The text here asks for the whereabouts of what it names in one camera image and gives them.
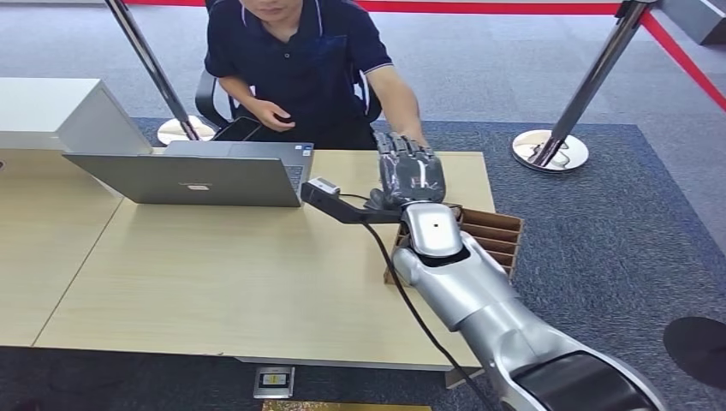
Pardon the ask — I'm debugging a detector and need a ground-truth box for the person's right hand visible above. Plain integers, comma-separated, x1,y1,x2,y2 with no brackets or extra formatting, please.
249,98,296,133

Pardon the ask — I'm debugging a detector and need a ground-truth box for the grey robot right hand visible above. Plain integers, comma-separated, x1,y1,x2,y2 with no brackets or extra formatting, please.
368,131,447,211

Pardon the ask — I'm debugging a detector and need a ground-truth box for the person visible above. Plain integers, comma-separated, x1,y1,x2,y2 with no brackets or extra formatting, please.
204,0,429,152

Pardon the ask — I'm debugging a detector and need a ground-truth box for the brown cardboard card organizer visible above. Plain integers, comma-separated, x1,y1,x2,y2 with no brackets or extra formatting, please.
384,204,526,286

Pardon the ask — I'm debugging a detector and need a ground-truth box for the black smartphone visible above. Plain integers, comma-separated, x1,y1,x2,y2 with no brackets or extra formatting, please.
211,116,263,142

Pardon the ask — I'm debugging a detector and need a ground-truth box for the black office chair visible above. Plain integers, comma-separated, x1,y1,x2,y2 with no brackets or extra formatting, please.
194,68,384,129

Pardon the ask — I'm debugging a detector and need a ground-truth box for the grey open laptop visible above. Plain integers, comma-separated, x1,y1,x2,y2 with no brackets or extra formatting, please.
62,140,315,208

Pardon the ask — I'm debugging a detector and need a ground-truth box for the chrome stanchion base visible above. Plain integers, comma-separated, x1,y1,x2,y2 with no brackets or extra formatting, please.
156,114,219,146
511,128,591,172

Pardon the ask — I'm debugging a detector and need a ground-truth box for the chrome stanchion pole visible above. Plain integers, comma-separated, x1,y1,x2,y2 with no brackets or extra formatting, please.
533,0,653,167
104,0,200,141

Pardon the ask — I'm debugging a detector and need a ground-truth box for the red barrier belt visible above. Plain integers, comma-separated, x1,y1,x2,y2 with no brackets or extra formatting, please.
640,8,726,110
123,0,623,15

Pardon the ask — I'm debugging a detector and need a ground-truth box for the white box cabinet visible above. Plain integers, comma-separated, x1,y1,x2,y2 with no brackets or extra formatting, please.
0,76,153,155

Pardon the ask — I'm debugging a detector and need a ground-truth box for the gold patterned board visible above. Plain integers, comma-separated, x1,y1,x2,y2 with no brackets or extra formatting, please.
260,399,433,411

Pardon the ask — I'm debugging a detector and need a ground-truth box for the silver floor socket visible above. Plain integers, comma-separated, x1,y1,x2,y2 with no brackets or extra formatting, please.
253,366,296,400

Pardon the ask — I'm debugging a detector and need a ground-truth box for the grey box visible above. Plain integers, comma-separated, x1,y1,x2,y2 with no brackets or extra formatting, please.
658,0,726,45

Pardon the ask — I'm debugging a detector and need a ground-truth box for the black round object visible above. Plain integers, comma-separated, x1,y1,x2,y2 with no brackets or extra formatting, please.
664,315,726,390

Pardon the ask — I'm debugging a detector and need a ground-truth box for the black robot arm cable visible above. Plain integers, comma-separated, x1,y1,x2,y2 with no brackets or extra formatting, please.
360,221,495,411

